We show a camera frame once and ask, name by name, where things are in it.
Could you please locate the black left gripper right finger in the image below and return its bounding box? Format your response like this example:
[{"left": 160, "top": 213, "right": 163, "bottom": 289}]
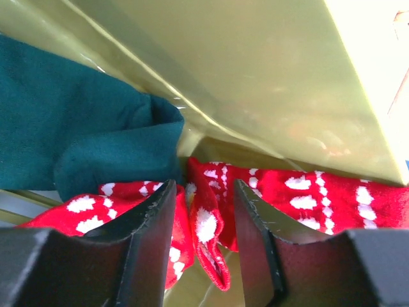
[{"left": 234, "top": 180, "right": 408, "bottom": 306}]

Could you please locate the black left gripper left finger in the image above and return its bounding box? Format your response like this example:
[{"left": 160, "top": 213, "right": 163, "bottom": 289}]
[{"left": 1, "top": 180, "right": 176, "bottom": 306}]

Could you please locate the red christmas sock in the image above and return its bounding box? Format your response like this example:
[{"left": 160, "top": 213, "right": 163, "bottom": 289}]
[{"left": 19, "top": 158, "right": 408, "bottom": 291}]

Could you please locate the olive green plastic bin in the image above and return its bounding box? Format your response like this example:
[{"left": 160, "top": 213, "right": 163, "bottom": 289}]
[{"left": 1, "top": 1, "right": 408, "bottom": 306}]

